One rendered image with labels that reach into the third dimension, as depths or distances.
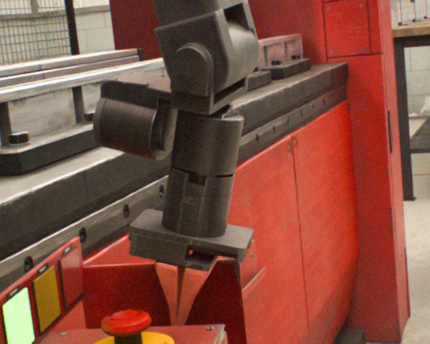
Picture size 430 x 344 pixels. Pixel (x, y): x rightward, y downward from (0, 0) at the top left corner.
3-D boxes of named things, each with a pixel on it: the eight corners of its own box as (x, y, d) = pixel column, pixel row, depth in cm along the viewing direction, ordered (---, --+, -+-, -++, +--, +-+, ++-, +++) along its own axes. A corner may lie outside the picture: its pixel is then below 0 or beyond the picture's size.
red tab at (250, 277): (242, 301, 151) (239, 262, 150) (231, 301, 152) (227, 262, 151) (266, 275, 165) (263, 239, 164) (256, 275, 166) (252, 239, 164)
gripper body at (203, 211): (144, 226, 81) (155, 150, 80) (251, 248, 80) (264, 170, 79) (125, 246, 75) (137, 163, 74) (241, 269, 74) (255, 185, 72)
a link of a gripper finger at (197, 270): (136, 307, 83) (149, 214, 81) (209, 323, 82) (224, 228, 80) (116, 334, 77) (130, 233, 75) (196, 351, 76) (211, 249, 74)
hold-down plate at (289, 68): (283, 79, 214) (282, 67, 213) (261, 80, 215) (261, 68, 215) (311, 69, 241) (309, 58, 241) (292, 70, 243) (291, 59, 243)
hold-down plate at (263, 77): (232, 97, 177) (231, 82, 176) (207, 99, 178) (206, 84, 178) (272, 83, 204) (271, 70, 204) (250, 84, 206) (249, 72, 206)
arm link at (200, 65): (211, 49, 67) (253, 30, 75) (83, 25, 71) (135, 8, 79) (199, 191, 72) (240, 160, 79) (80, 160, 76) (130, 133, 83)
